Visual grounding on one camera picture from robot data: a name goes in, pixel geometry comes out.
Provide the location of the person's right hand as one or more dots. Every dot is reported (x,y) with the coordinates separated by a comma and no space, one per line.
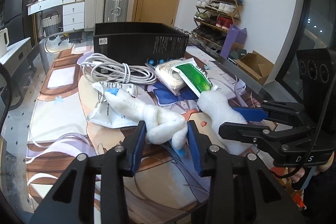
(322,168)

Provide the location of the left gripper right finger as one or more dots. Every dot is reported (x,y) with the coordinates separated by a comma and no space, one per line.
(242,188)

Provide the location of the white side table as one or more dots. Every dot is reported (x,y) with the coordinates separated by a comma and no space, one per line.
(19,63)

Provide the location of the anime printed desk mat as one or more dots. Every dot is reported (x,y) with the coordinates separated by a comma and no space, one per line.
(165,188)

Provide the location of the black cardboard box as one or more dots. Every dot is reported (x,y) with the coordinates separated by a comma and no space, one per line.
(138,43)

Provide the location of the white suitcase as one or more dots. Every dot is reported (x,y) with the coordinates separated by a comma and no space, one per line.
(93,13)

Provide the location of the black refrigerator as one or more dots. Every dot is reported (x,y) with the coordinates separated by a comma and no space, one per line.
(17,21)

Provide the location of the white dressing desk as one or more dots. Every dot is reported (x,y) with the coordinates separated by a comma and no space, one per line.
(71,12)

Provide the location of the woven laundry basket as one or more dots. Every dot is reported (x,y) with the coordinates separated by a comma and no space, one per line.
(51,24)

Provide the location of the silver suitcase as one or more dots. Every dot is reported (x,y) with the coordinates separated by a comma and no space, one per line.
(115,10)

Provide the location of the white plush toy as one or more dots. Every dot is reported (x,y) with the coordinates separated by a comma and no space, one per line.
(162,125)

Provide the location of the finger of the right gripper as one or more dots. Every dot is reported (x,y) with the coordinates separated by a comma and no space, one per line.
(273,142)
(289,113)

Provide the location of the open cardboard box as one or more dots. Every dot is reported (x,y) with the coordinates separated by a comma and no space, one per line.
(256,66)

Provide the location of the wooden shoe rack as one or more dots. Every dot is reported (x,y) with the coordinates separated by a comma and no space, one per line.
(214,18)

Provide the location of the green and white packet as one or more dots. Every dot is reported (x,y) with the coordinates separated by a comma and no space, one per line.
(195,78)

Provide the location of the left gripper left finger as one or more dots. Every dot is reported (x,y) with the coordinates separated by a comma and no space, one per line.
(71,199)

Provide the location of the white electric kettle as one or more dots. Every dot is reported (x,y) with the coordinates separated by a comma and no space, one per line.
(4,41)

